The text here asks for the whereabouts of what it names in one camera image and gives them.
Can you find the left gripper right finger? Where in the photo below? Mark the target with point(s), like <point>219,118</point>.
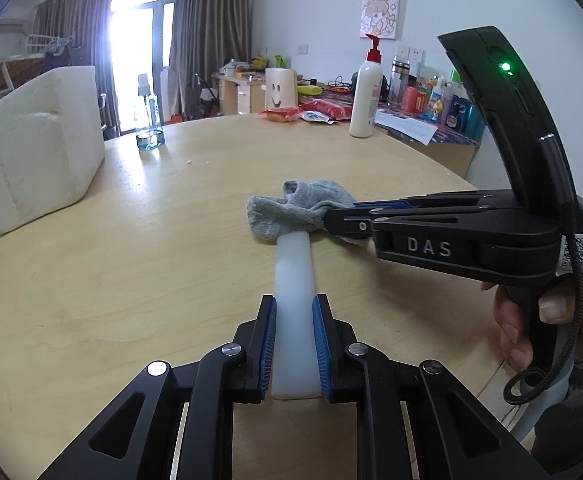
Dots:
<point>413,421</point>

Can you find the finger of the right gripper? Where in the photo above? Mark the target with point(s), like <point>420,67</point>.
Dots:
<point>364,222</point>
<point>381,204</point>

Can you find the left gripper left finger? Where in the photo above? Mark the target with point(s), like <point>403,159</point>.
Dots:
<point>176,422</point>

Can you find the grey sock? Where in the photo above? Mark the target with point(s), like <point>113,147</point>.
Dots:
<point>301,208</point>

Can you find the right hand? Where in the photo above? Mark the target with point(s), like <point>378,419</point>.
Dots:
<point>556,307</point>

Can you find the red snack packet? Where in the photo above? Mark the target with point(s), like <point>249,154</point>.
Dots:
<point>323,111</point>

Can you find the orange snack packet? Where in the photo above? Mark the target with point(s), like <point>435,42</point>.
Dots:
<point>282,114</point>

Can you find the white lotion pump bottle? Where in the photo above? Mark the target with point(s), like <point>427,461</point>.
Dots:
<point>367,93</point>

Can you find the wooden smiley chair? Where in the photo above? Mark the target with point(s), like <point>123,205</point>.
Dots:
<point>281,88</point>

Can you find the wooden desk with drawers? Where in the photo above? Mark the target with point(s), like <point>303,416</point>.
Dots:
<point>241,94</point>

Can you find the blue spray bottle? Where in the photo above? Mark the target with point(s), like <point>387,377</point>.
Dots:
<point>148,127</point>

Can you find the right brown curtain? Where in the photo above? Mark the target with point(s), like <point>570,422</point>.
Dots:
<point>205,34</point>

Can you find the brown curtain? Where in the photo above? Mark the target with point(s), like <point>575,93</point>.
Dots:
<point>87,23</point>
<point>205,34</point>

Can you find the white styrofoam box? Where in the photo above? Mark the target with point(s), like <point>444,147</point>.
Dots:
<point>51,144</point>

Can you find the left brown curtain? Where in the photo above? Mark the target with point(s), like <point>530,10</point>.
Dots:
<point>87,23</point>

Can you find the metal bunk bed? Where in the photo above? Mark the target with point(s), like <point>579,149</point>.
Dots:
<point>38,54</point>

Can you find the cartoon wall picture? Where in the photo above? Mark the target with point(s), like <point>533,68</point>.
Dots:
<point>379,18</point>

